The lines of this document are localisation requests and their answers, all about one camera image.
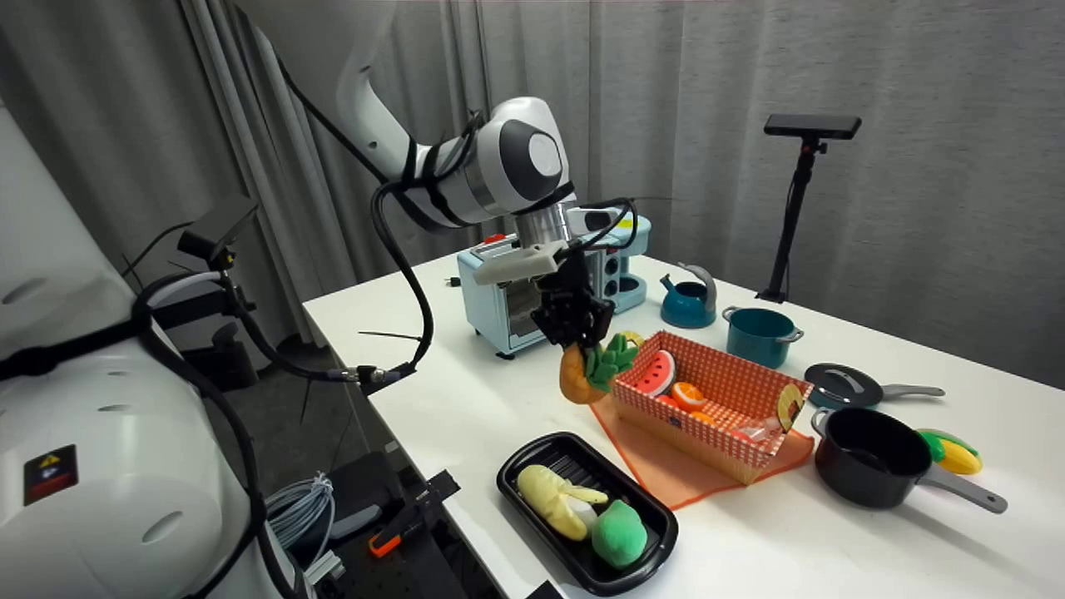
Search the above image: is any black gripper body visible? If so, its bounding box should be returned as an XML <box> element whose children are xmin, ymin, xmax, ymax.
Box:
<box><xmin>533</xmin><ymin>254</ymin><xmax>613</xmax><ymax>328</ymax></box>

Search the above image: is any stuffed orange pineapple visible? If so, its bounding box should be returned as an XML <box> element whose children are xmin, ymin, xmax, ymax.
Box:
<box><xmin>561</xmin><ymin>334</ymin><xmax>643</xmax><ymax>404</ymax></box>

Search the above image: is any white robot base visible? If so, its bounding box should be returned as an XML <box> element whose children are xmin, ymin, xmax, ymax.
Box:
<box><xmin>0</xmin><ymin>111</ymin><xmax>280</xmax><ymax>599</ymax></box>

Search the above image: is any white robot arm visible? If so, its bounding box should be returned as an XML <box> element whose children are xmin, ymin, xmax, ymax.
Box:
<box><xmin>236</xmin><ymin>0</ymin><xmax>613</xmax><ymax>350</ymax></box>

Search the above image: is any stuffed watermelon slice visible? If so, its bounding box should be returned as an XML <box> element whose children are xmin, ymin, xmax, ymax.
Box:
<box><xmin>634</xmin><ymin>350</ymin><xmax>675</xmax><ymax>396</ymax></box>

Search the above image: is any stuffed orange slice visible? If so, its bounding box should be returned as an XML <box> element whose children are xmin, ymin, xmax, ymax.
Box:
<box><xmin>674</xmin><ymin>382</ymin><xmax>705</xmax><ymax>411</ymax></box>

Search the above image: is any orange woven basket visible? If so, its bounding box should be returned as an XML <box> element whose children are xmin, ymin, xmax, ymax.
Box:
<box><xmin>608</xmin><ymin>334</ymin><xmax>814</xmax><ymax>432</ymax></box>

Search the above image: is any yellow stuffed banana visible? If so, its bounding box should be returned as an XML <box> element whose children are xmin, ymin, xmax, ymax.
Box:
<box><xmin>516</xmin><ymin>462</ymin><xmax>606</xmax><ymax>541</ymax></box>

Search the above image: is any green stuffed vegetable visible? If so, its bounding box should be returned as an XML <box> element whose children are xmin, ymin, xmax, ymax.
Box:
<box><xmin>591</xmin><ymin>499</ymin><xmax>650</xmax><ymax>569</ymax></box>

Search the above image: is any stuffed corn cob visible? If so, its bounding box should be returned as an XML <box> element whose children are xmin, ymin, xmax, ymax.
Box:
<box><xmin>923</xmin><ymin>428</ymin><xmax>982</xmax><ymax>476</ymax></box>

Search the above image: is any light blue toy oven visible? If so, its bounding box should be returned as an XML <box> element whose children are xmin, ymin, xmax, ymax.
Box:
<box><xmin>456</xmin><ymin>206</ymin><xmax>652</xmax><ymax>357</ymax></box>

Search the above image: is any teal toy kettle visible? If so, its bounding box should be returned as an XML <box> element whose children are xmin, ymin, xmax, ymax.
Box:
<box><xmin>658</xmin><ymin>265</ymin><xmax>715</xmax><ymax>328</ymax></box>

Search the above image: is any black plastic tray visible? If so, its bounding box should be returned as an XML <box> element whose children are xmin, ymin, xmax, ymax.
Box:
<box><xmin>495</xmin><ymin>432</ymin><xmax>680</xmax><ymax>597</ymax></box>

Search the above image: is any teal toy pot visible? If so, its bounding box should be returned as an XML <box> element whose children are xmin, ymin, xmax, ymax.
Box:
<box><xmin>721</xmin><ymin>307</ymin><xmax>804</xmax><ymax>368</ymax></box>

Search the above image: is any grey toy frying pan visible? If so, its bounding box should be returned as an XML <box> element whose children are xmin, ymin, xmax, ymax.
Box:
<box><xmin>807</xmin><ymin>364</ymin><xmax>941</xmax><ymax>410</ymax></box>

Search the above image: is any black saucepan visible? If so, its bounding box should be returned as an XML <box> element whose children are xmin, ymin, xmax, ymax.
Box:
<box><xmin>814</xmin><ymin>406</ymin><xmax>1010</xmax><ymax>516</ymax></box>

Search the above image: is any black camera stand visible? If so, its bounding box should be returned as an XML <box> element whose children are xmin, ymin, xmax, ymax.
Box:
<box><xmin>764</xmin><ymin>113</ymin><xmax>862</xmax><ymax>303</ymax></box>

